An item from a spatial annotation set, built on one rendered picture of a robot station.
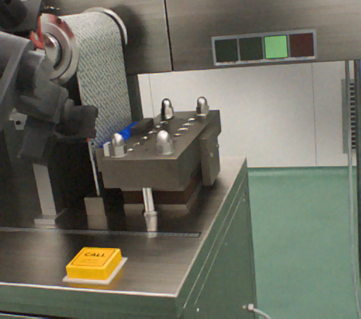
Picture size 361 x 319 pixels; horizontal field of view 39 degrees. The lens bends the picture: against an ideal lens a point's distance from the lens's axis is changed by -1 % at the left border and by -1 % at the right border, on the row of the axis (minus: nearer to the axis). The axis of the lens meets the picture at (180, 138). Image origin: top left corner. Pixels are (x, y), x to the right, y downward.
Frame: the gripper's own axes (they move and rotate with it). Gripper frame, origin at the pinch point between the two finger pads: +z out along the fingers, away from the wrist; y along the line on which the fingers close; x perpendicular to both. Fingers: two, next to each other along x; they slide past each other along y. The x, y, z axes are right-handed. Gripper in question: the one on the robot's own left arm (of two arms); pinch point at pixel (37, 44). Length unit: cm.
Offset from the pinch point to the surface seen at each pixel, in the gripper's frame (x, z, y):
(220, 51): 18.2, 32.2, 27.8
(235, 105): 123, 251, -14
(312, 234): 21, 214, 43
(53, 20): 5.8, 0.1, 2.0
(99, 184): -19.4, 24.4, 6.2
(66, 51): 0.7, 3.9, 4.1
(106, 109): -2.6, 21.6, 5.8
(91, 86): -1.6, 13.5, 5.7
